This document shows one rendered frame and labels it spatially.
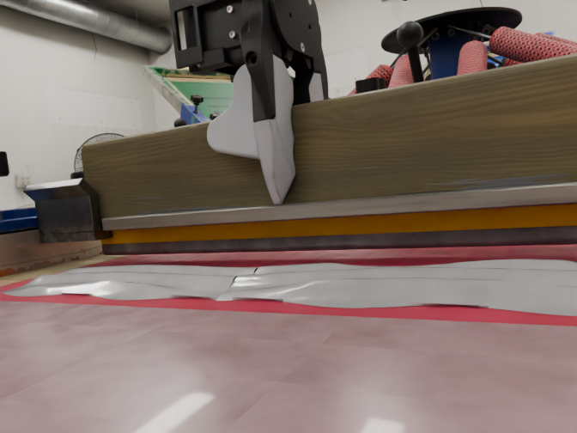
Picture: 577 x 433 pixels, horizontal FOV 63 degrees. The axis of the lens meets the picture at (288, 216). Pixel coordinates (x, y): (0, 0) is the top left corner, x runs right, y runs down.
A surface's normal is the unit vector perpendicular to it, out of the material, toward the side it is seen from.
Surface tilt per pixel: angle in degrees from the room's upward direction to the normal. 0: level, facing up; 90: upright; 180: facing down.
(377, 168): 90
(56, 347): 0
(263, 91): 101
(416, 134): 90
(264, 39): 90
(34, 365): 0
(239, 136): 82
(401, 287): 33
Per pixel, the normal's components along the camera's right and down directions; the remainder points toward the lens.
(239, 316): -0.10, -0.99
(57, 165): 0.89, -0.06
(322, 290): -0.33, -0.71
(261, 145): -0.42, 0.30
